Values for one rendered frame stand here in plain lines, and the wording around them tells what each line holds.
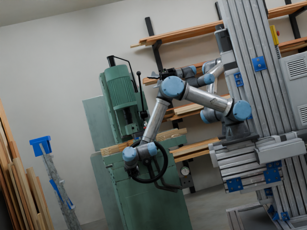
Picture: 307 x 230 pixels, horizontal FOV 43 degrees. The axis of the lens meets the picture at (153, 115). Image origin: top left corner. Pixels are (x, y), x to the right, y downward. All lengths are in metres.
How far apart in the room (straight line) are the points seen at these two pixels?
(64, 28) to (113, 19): 0.65
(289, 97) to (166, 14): 3.15
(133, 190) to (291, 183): 1.04
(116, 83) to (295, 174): 1.36
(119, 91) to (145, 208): 0.84
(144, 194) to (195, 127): 2.66
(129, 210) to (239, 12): 1.51
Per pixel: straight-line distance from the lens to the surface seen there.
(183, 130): 2.97
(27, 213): 3.87
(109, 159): 2.74
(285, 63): 2.63
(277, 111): 2.65
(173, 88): 2.21
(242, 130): 2.44
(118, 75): 2.85
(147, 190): 2.78
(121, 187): 2.76
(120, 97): 2.84
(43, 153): 3.44
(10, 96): 5.31
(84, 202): 5.24
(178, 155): 4.86
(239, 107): 2.29
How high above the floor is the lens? 1.05
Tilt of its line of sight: 1 degrees up
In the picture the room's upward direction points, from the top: 15 degrees counter-clockwise
